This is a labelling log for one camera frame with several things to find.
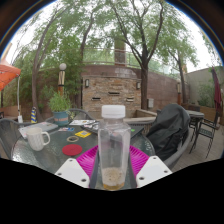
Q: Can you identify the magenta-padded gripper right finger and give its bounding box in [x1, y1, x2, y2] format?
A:
[128, 145, 173, 189]

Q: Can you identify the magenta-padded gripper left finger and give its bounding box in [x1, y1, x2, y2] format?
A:
[54, 145, 101, 189]

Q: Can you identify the clear white-capped drink bottle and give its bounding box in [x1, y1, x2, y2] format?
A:
[97, 104, 132, 192]

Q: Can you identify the flat round red coaster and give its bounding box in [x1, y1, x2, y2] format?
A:
[61, 143, 83, 157]

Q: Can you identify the yellow card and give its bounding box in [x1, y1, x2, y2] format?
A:
[74, 130, 92, 139]

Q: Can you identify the black laptop with stickers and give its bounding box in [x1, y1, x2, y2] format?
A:
[84, 121, 146, 139]

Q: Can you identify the small colourful card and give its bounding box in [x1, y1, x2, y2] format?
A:
[58, 126, 76, 132]

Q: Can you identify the white paper sheet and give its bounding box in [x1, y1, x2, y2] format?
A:
[68, 119, 98, 127]

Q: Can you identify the black jacket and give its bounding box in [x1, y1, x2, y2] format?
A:
[145, 103, 192, 162]

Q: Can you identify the white ceramic mug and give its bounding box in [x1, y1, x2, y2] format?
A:
[25, 126, 52, 152]

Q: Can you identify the green plant in teal pot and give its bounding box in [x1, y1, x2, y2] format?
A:
[47, 91, 73, 128]

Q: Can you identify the blue yellow striped cone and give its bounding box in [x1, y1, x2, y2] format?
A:
[30, 106, 38, 124]

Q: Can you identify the black metal chair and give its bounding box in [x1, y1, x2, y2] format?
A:
[189, 111, 223, 159]

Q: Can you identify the dark-trunked tree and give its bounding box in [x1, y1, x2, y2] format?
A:
[106, 0, 201, 111]

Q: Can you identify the closed maroon patio umbrella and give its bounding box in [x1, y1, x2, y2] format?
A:
[210, 65, 224, 114]

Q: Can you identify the orange canopy tent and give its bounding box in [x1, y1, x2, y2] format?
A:
[0, 59, 22, 92]

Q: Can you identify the brown ring coaster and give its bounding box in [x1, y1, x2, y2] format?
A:
[66, 135, 80, 144]

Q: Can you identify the globe-topped lamp post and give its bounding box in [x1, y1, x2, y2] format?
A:
[57, 62, 68, 98]

